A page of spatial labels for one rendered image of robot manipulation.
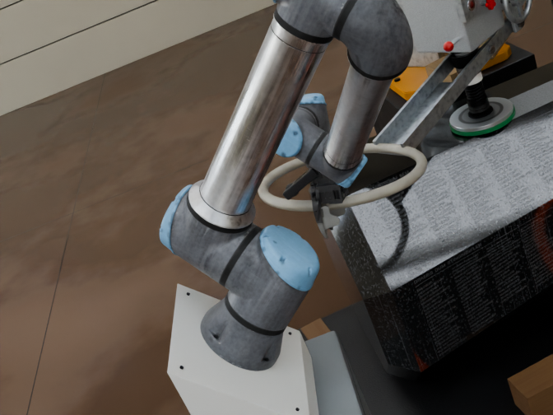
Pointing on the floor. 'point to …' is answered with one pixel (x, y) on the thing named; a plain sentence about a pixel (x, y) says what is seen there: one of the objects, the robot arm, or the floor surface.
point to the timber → (534, 388)
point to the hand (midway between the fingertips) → (325, 230)
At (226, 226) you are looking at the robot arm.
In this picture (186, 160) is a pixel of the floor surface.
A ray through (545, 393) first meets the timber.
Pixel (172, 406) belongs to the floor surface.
